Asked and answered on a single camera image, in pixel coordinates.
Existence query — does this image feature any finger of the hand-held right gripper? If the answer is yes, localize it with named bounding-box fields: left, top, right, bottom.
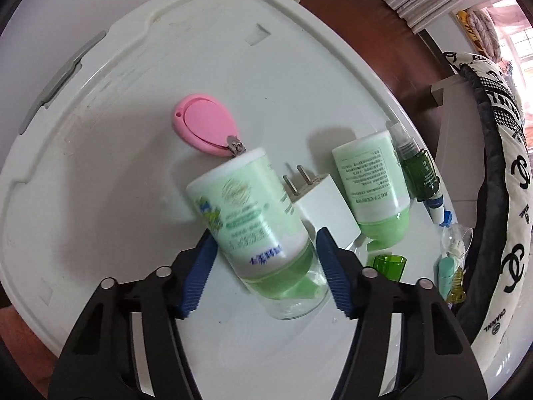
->
left=315, top=227, right=488, bottom=400
left=48, top=228, right=219, bottom=400

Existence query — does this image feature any dark green spray bottle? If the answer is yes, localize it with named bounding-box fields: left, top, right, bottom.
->
left=389, top=122, right=441, bottom=203

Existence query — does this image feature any green translucent cap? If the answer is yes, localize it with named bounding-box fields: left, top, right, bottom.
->
left=372, top=254, right=406, bottom=282

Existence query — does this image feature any white tube blue cap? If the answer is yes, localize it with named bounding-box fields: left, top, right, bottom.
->
left=425, top=194, right=448, bottom=226

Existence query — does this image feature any green lotion bottle clear cap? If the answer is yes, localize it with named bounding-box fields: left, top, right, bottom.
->
left=185, top=148, right=329, bottom=321

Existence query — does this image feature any black and white printed blanket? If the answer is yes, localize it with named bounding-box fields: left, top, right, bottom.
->
left=442, top=50, right=533, bottom=367

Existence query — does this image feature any white bed frame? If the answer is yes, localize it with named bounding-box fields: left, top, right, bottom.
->
left=431, top=76, right=471, bottom=163

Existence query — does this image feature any window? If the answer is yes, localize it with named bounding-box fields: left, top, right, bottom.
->
left=500, top=29, right=533, bottom=63

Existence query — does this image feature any pink nail clipper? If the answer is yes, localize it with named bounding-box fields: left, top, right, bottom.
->
left=172, top=94, right=246, bottom=158

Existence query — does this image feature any clear glass cup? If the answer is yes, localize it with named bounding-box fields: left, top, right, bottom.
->
left=441, top=225, right=473, bottom=259

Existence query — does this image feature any pink folded quilt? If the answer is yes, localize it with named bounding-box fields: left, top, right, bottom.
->
left=468, top=8, right=505, bottom=63

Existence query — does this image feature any teal cream tube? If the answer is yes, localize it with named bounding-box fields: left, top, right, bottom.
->
left=437, top=257, right=454, bottom=296

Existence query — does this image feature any yellow folded blanket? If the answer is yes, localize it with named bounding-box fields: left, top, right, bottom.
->
left=456, top=10, right=475, bottom=42

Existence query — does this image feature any white charger plug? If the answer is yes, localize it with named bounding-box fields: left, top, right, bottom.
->
left=283, top=164, right=362, bottom=251

